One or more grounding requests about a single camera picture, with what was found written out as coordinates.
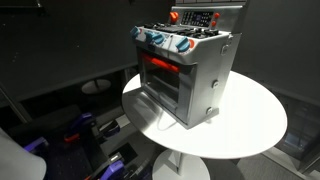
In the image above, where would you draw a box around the stove keypad display panel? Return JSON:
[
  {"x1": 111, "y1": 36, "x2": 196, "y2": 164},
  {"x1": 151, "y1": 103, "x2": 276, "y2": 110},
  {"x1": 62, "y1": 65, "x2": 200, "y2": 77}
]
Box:
[{"x1": 181, "y1": 10, "x2": 215, "y2": 28}]

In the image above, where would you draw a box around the dark cabinet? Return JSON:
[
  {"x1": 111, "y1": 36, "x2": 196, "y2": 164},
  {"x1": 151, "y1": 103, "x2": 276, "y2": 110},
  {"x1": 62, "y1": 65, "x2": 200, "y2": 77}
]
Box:
[{"x1": 275, "y1": 94, "x2": 320, "y2": 175}]

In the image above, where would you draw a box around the transparent oven door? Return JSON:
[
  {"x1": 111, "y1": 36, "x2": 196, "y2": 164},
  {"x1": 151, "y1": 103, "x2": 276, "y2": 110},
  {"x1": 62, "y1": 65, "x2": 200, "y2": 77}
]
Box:
[{"x1": 137, "y1": 48, "x2": 198, "y2": 126}]

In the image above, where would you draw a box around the blue stove knob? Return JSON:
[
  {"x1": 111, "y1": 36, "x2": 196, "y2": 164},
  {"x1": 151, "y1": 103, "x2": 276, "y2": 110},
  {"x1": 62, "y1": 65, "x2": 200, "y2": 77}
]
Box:
[
  {"x1": 153, "y1": 33, "x2": 166, "y2": 46},
  {"x1": 144, "y1": 30, "x2": 156, "y2": 43},
  {"x1": 175, "y1": 36, "x2": 192, "y2": 54},
  {"x1": 129, "y1": 26, "x2": 141, "y2": 39}
]

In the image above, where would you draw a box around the silver toy stove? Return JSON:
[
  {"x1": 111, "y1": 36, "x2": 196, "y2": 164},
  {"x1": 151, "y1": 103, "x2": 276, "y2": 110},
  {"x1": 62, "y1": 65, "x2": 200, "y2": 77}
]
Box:
[{"x1": 129, "y1": 4, "x2": 244, "y2": 130}]

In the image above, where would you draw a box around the white table pedestal base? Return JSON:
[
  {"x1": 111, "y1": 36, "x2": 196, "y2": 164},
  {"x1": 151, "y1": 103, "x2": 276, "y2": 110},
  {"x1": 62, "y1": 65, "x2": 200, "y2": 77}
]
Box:
[{"x1": 151, "y1": 148, "x2": 211, "y2": 180}]

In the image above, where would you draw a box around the orange oven door handle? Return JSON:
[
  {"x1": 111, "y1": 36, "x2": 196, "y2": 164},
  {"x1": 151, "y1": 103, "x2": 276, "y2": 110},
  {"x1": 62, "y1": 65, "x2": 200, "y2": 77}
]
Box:
[{"x1": 141, "y1": 53, "x2": 181, "y2": 74}]

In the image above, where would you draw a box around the white round table top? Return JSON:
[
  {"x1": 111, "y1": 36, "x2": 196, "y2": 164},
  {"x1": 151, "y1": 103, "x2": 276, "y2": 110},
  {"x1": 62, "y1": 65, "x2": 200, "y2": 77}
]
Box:
[{"x1": 121, "y1": 70, "x2": 289, "y2": 160}]

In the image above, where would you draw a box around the white round floor base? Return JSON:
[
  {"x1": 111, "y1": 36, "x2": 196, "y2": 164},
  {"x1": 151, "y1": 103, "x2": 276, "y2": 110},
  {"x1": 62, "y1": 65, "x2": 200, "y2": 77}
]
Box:
[{"x1": 81, "y1": 78, "x2": 112, "y2": 95}]

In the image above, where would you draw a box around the black and purple clamp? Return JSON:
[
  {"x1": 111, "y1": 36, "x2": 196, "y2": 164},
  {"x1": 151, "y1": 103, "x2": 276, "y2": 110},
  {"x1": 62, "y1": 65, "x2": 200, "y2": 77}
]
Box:
[{"x1": 97, "y1": 119, "x2": 122, "y2": 138}]

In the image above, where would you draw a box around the black stove burner grate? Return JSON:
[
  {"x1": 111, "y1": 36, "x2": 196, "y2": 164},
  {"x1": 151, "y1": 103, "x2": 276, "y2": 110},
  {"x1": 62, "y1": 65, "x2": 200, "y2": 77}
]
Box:
[{"x1": 143, "y1": 22, "x2": 221, "y2": 39}]

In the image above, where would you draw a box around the purple clamp with orange trigger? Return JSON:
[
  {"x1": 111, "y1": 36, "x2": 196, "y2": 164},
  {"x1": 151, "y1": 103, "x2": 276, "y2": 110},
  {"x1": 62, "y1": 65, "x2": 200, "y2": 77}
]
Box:
[{"x1": 63, "y1": 112, "x2": 97, "y2": 144}]

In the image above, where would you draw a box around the orange stove knob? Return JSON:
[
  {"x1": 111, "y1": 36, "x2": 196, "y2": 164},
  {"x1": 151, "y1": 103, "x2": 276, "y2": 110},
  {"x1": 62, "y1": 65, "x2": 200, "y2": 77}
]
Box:
[{"x1": 169, "y1": 11, "x2": 180, "y2": 25}]

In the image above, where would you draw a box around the grey metal frame bar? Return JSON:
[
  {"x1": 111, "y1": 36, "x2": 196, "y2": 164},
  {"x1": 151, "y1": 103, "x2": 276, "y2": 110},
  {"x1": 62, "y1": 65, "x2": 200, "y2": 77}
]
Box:
[{"x1": 0, "y1": 81, "x2": 33, "y2": 125}]

